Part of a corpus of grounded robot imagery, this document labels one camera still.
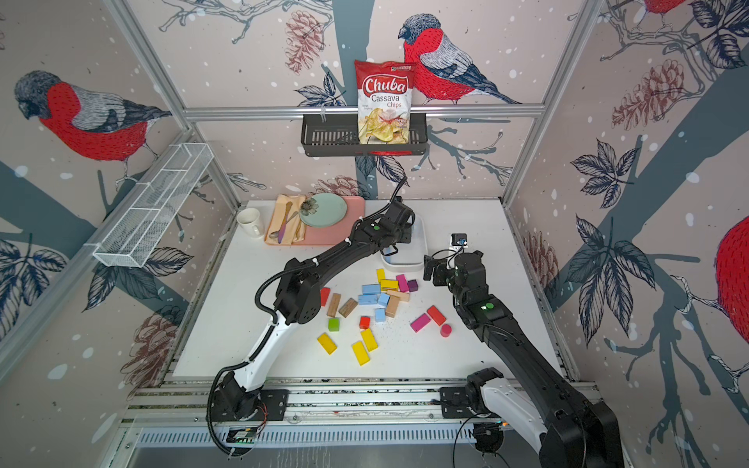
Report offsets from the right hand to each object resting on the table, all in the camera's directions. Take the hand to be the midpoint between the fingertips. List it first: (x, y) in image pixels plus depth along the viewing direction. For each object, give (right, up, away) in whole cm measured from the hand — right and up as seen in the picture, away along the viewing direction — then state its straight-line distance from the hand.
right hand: (440, 254), depth 82 cm
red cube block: (-22, -22, +5) cm, 31 cm away
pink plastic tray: (-33, +5, +30) cm, 45 cm away
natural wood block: (-14, -17, +8) cm, 23 cm away
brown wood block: (-27, -18, +8) cm, 34 cm away
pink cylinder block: (+2, -23, +4) cm, 24 cm away
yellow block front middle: (-23, -29, +2) cm, 37 cm away
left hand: (-7, +8, +15) cm, 18 cm away
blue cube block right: (-16, -15, +9) cm, 24 cm away
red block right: (0, -20, +6) cm, 21 cm away
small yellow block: (-17, -9, +18) cm, 26 cm away
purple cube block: (-7, -12, +13) cm, 19 cm away
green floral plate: (-42, +15, +37) cm, 58 cm away
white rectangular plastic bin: (-7, -3, +20) cm, 21 cm away
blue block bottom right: (-17, -20, +6) cm, 27 cm away
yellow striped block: (-14, -11, +11) cm, 21 cm away
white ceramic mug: (-66, +10, +23) cm, 71 cm away
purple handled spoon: (-56, +7, +29) cm, 63 cm away
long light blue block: (-21, -13, +14) cm, 28 cm away
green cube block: (-32, -22, +5) cm, 39 cm away
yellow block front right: (-20, -26, +3) cm, 34 cm away
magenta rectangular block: (-5, -22, +6) cm, 23 cm away
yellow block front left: (-33, -26, +2) cm, 42 cm away
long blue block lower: (-21, -16, +11) cm, 29 cm away
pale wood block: (-10, -15, +11) cm, 21 cm away
